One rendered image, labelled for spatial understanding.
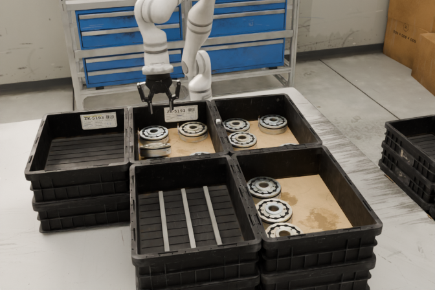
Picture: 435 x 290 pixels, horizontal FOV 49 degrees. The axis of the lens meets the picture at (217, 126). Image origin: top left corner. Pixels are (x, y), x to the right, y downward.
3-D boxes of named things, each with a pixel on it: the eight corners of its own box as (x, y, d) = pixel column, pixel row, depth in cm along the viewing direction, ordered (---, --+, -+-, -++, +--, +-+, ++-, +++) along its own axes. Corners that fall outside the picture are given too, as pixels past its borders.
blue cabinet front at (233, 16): (194, 75, 363) (191, 0, 337) (283, 65, 379) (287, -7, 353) (195, 76, 361) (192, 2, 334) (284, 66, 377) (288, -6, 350)
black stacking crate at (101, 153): (50, 142, 176) (44, 114, 170) (131, 134, 180) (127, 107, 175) (31, 208, 141) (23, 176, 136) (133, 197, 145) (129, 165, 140)
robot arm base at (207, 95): (191, 120, 210) (187, 85, 201) (211, 116, 211) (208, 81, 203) (195, 131, 202) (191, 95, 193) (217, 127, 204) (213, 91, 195)
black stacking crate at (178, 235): (134, 197, 145) (130, 166, 140) (229, 186, 149) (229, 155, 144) (136, 298, 111) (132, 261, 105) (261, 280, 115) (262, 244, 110)
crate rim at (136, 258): (130, 171, 141) (129, 164, 140) (230, 160, 145) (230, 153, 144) (132, 268, 106) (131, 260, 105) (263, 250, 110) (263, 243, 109)
